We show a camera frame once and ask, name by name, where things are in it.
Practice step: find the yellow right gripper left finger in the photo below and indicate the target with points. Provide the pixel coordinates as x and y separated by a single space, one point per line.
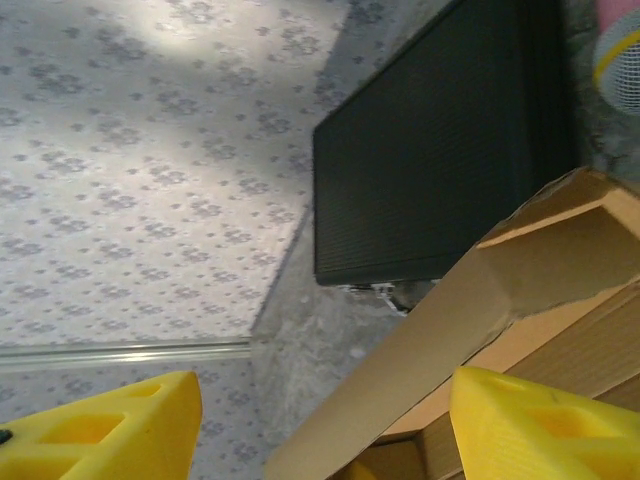
115 435

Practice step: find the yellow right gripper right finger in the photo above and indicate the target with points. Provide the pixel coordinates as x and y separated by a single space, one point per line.
540 430

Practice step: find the brown cardboard box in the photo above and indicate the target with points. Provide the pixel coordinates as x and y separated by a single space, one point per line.
525 300

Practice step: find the black hard case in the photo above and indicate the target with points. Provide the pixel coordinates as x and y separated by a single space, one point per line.
425 150

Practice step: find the aluminium side rail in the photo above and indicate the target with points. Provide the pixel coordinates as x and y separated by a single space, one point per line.
125 352

